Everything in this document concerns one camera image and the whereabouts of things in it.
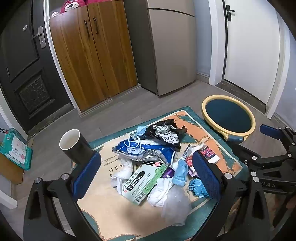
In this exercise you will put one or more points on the black plastic bag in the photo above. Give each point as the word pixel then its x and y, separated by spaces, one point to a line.
pixel 152 132

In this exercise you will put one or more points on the silver blister pack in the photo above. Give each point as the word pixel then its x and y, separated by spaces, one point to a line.
pixel 143 157

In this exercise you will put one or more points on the blue glove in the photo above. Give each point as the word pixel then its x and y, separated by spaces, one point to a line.
pixel 196 186

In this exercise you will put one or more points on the purple packet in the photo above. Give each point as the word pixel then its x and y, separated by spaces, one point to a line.
pixel 168 172

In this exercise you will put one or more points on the green medicine box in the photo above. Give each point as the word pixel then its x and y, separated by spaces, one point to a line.
pixel 143 183

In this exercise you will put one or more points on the pink knitted basket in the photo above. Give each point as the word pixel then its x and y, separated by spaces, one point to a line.
pixel 89 1

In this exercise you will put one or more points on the black cup white inside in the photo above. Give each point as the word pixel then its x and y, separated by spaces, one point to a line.
pixel 78 148

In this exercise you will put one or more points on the light blue cloth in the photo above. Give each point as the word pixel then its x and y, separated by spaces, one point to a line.
pixel 181 173

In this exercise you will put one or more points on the pink red packet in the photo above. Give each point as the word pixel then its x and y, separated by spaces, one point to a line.
pixel 190 165

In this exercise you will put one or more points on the blue white foil packet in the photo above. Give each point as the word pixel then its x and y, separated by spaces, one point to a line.
pixel 161 148

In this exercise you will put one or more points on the beige refrigerator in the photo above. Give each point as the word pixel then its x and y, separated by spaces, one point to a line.
pixel 166 46

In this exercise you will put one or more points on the pink plush bear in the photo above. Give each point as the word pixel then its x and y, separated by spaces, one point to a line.
pixel 69 5

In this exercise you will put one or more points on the blue basin with yellow rim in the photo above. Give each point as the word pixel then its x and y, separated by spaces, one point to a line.
pixel 227 113

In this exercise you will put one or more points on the printed quilted blanket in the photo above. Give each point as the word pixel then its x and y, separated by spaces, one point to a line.
pixel 198 126

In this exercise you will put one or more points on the blue face mask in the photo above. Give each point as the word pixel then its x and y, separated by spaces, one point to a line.
pixel 142 129

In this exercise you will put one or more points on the wooden cabinet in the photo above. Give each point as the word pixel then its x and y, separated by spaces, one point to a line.
pixel 92 58

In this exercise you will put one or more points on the white door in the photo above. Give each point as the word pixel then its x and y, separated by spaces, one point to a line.
pixel 249 46

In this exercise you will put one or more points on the white strip wrapper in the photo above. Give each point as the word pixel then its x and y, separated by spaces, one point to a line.
pixel 187 151

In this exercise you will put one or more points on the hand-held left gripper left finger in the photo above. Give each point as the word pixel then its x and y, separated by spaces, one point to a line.
pixel 86 173

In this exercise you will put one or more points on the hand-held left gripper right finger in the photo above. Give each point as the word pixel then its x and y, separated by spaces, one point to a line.
pixel 205 176

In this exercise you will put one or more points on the red and white snack wrapper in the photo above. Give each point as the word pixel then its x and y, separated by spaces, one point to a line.
pixel 209 154

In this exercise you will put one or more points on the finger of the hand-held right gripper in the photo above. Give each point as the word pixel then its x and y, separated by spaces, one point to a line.
pixel 242 151
pixel 269 131

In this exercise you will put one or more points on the teal tissue packet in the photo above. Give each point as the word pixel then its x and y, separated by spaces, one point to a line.
pixel 16 148

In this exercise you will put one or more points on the white tissue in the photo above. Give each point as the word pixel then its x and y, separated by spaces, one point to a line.
pixel 123 172
pixel 159 192

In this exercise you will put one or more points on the black entrance door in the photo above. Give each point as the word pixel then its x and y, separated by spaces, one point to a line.
pixel 20 69

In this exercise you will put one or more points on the clear plastic bag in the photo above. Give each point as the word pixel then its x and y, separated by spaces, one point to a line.
pixel 175 206

